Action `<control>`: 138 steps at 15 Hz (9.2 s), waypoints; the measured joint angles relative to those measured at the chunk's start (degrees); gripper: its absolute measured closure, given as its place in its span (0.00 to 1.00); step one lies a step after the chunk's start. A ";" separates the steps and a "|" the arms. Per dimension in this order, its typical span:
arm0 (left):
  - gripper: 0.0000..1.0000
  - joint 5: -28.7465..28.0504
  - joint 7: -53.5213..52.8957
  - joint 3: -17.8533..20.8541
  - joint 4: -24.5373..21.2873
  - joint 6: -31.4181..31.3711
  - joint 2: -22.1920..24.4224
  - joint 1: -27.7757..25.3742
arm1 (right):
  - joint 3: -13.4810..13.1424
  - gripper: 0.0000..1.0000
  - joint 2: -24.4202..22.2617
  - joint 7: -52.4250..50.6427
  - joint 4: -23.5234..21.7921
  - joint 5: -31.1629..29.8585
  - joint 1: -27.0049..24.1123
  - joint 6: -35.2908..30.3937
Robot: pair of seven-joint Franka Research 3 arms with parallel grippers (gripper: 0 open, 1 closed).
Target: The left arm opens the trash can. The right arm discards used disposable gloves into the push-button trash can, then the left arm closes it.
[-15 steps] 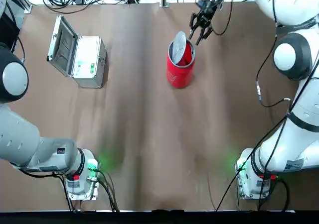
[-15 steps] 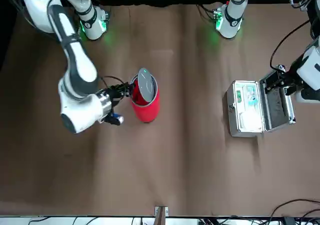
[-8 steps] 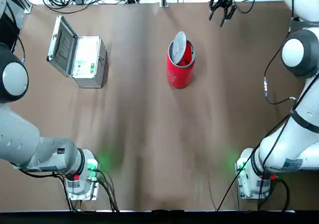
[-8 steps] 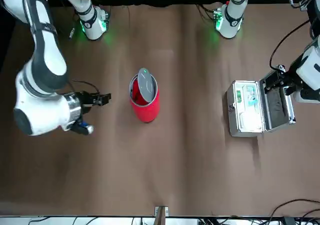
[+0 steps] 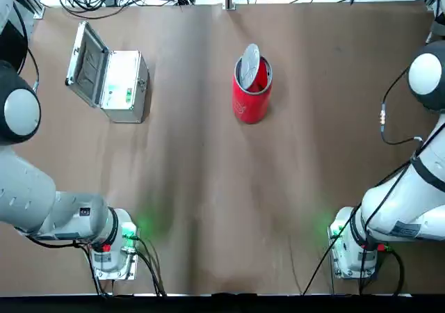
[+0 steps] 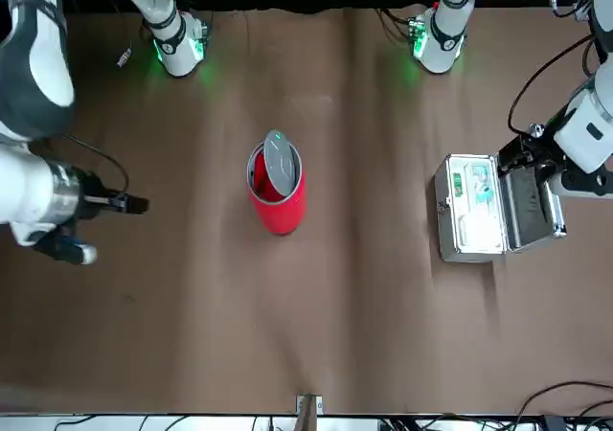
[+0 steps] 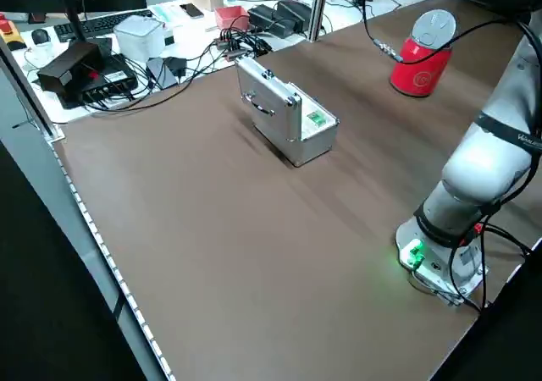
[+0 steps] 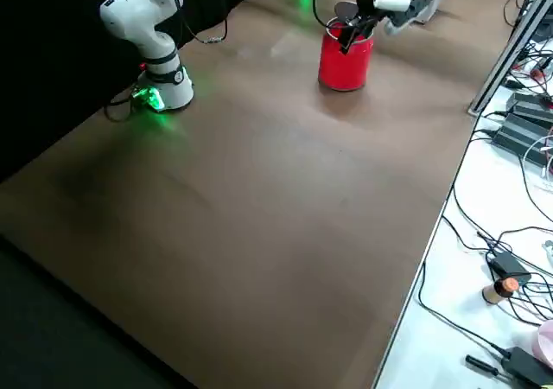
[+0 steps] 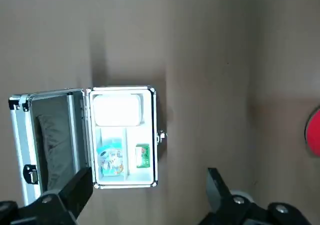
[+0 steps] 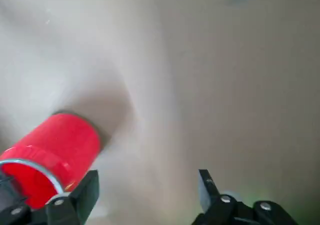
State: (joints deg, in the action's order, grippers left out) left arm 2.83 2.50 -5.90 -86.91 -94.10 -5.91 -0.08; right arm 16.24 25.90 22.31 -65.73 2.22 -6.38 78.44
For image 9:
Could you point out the red trash can silver lid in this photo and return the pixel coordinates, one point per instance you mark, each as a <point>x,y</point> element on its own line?
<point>313,132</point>

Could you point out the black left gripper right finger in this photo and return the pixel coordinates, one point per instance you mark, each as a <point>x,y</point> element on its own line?
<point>220,197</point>

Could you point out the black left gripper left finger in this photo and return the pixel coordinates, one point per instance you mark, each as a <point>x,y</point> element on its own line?
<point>70,195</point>

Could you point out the white plastic box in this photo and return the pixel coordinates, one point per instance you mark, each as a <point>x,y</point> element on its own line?
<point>116,110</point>

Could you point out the green packet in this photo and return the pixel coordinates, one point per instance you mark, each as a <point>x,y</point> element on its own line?
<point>142,156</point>

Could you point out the silver aluminium case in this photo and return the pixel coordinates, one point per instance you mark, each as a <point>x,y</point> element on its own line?
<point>50,135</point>

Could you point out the blue packet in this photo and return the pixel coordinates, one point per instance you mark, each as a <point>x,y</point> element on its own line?
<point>111,160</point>

